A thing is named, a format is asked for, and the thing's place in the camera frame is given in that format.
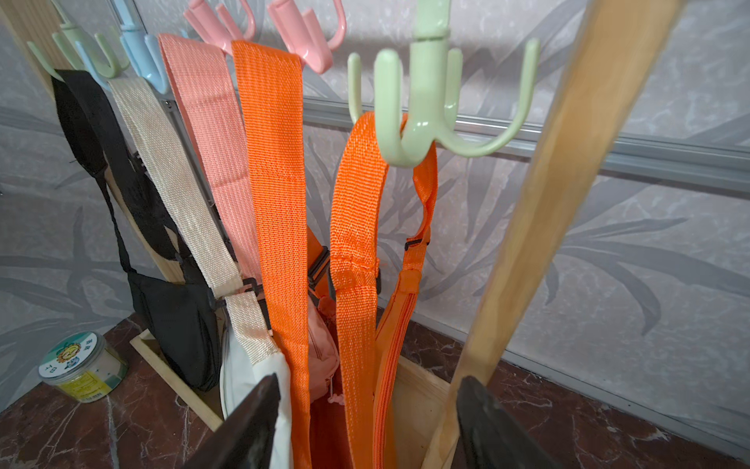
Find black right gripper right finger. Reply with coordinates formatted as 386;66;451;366
456;376;560;468

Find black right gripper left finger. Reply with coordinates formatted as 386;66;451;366
183;374;280;469

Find bright orange crossbody bag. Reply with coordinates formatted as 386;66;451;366
330;113;439;468

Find dark orange crossbody bag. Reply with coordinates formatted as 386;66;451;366
230;39;353;469

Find cream white crossbody bag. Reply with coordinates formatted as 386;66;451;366
109;78;294;468

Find black crossbody bag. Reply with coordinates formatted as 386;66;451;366
52;70;222;391

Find green hook right end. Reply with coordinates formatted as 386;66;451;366
370;1;541;168

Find green hook end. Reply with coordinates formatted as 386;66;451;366
51;0;130;90
370;1;541;168

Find pink crossbody bag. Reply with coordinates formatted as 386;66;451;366
159;34;339;402

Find light blue hook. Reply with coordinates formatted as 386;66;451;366
111;0;172;98

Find green hook left end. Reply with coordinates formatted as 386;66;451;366
51;0;130;90

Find pink hook right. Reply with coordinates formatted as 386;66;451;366
268;0;347;74

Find pink hook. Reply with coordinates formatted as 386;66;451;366
184;0;256;56
268;0;347;74

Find pink hook left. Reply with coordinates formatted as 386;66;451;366
184;0;256;56

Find wooden clothes rack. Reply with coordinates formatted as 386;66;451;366
1;1;683;468

